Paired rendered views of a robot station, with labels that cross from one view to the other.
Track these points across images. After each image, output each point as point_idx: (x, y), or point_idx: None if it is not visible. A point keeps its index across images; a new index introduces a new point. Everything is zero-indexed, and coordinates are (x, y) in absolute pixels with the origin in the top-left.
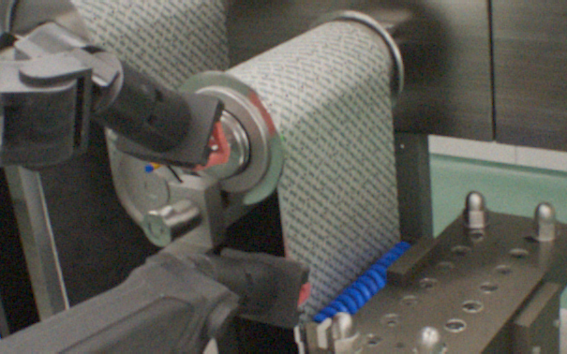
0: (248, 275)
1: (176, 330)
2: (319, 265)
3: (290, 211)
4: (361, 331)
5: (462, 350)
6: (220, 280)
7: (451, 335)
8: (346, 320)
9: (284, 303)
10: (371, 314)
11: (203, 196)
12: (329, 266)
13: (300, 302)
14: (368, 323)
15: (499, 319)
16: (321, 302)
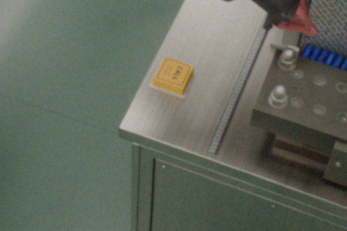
0: None
1: None
2: (331, 31)
3: None
4: (305, 68)
5: (295, 114)
6: None
7: (308, 108)
8: (286, 52)
9: (270, 18)
10: (324, 71)
11: None
12: (340, 38)
13: (302, 31)
14: (314, 70)
15: (330, 130)
16: (325, 46)
